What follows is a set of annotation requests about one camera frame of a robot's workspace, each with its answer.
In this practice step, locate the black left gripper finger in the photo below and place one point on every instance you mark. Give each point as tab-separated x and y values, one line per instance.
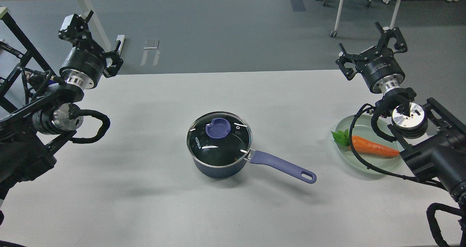
113	63
75	30

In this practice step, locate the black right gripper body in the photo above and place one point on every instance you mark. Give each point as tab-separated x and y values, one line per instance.
381	73

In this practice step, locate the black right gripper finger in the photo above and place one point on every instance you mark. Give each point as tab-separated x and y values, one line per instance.
354	59
391	42

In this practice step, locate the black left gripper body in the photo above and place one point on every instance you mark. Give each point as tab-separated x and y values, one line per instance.
82	68

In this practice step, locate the glass lid with blue knob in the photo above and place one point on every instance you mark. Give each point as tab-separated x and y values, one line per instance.
219	138

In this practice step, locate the blue saucepan with handle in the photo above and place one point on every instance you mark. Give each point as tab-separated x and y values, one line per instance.
259	158

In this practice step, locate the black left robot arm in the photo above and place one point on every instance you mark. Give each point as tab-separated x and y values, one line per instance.
42	105

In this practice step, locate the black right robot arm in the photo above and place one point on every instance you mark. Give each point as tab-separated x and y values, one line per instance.
432	139

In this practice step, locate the clear glass plate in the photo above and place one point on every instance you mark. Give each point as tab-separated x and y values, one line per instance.
364	129

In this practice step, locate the orange toy carrot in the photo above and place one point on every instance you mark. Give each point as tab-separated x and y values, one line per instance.
362	145

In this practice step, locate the black metal rack frame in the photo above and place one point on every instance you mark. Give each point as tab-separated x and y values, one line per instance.
14	61

